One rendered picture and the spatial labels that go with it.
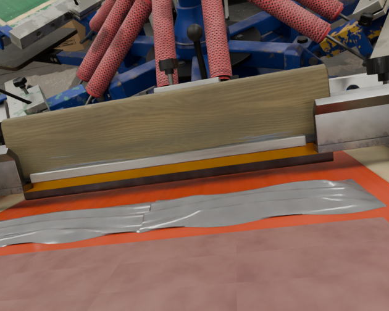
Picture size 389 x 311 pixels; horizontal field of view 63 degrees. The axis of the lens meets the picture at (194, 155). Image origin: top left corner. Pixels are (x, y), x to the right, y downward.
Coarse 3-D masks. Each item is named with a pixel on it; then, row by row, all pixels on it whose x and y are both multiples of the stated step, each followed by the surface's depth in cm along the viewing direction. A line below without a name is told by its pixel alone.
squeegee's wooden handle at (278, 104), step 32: (320, 64) 31; (160, 96) 33; (192, 96) 33; (224, 96) 32; (256, 96) 32; (288, 96) 32; (320, 96) 31; (32, 128) 36; (64, 128) 35; (96, 128) 35; (128, 128) 34; (160, 128) 34; (192, 128) 33; (224, 128) 33; (256, 128) 33; (288, 128) 32; (32, 160) 36; (64, 160) 36; (96, 160) 35
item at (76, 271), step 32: (96, 192) 40; (128, 192) 37; (160, 192) 35; (0, 256) 25; (32, 256) 24; (64, 256) 23; (96, 256) 22; (0, 288) 20; (32, 288) 19; (64, 288) 19; (96, 288) 18
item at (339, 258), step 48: (192, 192) 33; (384, 192) 25; (144, 240) 23; (192, 240) 22; (240, 240) 21; (288, 240) 20; (336, 240) 19; (384, 240) 18; (144, 288) 17; (192, 288) 16; (240, 288) 16; (288, 288) 15; (336, 288) 15; (384, 288) 14
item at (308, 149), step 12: (312, 144) 33; (240, 156) 34; (252, 156) 34; (264, 156) 34; (276, 156) 34; (288, 156) 34; (144, 168) 36; (156, 168) 36; (168, 168) 36; (180, 168) 35; (192, 168) 35; (60, 180) 38; (72, 180) 37; (84, 180) 37; (96, 180) 37; (108, 180) 37
